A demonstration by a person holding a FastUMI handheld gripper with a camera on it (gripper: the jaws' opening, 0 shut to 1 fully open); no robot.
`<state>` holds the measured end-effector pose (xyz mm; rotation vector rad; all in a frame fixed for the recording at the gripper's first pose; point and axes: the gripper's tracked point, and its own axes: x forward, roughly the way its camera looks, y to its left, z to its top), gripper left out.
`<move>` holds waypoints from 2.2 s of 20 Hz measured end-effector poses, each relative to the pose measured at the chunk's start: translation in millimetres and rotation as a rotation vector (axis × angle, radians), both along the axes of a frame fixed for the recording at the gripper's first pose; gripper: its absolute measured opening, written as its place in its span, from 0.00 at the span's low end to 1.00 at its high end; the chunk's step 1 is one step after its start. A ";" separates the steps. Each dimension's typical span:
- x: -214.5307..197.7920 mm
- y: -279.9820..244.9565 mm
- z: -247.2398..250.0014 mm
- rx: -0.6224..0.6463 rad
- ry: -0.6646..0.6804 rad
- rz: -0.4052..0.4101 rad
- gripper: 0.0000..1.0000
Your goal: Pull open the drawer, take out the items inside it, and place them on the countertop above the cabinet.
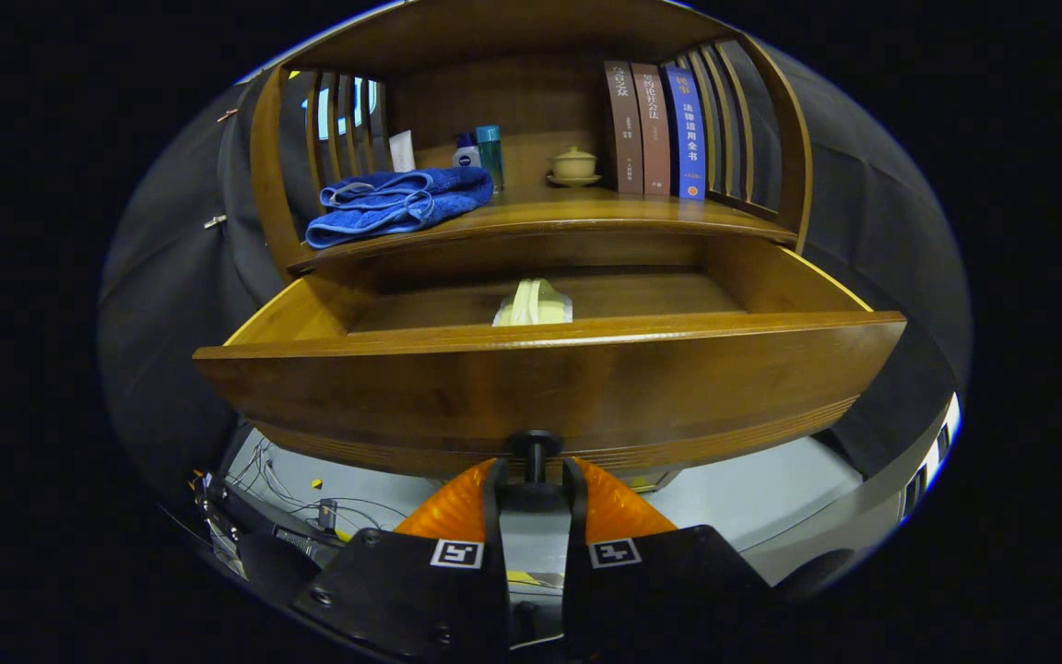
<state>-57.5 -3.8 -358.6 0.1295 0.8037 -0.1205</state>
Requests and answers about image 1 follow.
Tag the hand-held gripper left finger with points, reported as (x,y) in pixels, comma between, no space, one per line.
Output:
(495,590)

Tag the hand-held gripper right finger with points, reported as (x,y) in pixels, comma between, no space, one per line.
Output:
(575,590)

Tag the wooden drawer with black knob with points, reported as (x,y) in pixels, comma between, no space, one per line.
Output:
(540,387)

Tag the wooden countertop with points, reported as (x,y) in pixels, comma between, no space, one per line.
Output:
(568,207)

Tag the wooden cabinet with slatted hutch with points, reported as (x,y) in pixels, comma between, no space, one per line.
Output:
(531,92)

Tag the blue towel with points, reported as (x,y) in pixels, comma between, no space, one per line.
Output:
(383,207)

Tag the beige lidded teacup with saucer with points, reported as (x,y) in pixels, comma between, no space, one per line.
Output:
(573,168)

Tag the teal clear bottle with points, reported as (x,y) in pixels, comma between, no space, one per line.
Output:
(491,159)

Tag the white lotion bottle blue cap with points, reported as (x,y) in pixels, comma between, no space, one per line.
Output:
(466,155)

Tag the white tube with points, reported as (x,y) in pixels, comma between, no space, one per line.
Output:
(402,152)

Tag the reddish brown book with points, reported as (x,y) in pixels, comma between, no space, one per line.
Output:
(654,134)

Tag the blue book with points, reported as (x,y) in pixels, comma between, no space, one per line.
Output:
(686,134)

